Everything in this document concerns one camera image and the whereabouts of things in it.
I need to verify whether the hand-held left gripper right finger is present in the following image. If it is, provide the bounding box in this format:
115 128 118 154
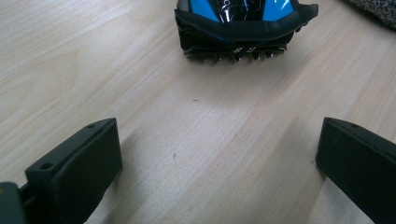
315 117 396 224

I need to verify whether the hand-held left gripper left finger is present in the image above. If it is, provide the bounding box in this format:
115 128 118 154
24 117 123 224

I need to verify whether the grey fuzzy cloth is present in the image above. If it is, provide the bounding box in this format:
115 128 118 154
342 0 396 32

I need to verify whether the blue toy car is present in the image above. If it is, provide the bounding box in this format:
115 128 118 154
174 0 319 64

